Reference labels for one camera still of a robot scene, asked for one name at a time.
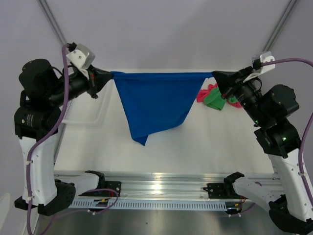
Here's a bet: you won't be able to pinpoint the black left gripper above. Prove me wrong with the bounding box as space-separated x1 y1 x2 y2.
45 64 112 107

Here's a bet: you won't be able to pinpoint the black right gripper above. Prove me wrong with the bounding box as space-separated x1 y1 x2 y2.
215 66 270 126

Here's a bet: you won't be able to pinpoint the blue microfiber towel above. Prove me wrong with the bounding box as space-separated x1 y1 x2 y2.
113 71 212 145

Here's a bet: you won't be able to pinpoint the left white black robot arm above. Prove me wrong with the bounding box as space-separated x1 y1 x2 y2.
14 59 113 216

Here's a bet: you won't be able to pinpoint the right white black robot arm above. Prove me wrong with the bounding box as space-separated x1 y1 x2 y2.
212 67 313 235

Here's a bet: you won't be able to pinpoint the green microfiber towel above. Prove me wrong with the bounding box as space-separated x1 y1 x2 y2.
203 88 237 111

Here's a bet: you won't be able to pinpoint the pink microfiber towel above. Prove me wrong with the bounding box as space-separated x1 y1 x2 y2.
196 84 242 108

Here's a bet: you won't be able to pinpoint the white plastic basket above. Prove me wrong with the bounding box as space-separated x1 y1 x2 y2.
58 80 111 128

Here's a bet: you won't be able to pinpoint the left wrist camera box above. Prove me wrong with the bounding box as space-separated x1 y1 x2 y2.
67 44 95 70

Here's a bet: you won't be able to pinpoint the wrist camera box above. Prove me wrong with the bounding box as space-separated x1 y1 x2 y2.
244 51 275 83
67 44 95 70

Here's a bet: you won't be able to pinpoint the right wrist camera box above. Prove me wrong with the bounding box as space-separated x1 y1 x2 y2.
244 51 275 83

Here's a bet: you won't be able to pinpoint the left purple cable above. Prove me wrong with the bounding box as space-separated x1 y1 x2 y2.
25 43 119 235

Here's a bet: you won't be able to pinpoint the purple cable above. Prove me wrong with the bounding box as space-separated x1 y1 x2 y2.
220 57 313 218
25 43 119 235

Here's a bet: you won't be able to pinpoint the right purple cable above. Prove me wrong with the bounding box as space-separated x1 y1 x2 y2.
220 57 313 218

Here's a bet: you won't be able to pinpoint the left aluminium frame post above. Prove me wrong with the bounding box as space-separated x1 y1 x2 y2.
37 0 67 46

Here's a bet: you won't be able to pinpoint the aluminium frame post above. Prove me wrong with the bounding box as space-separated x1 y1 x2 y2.
262 0 300 51
37 0 67 46

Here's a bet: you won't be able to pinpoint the aluminium extrusion rail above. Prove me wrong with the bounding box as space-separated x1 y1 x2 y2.
53 171 284 202

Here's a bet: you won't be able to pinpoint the right aluminium frame post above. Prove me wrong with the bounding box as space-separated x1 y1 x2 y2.
262 0 300 51

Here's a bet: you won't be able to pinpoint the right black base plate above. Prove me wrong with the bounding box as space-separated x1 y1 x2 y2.
203 183 244 199

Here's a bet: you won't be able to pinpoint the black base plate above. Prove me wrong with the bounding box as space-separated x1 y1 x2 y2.
81 181 122 197
203 183 244 199

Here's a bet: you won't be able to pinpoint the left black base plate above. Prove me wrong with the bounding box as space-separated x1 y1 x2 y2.
81 181 122 197

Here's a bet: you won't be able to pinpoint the white slotted cable duct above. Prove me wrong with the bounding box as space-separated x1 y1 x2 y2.
70 199 227 211

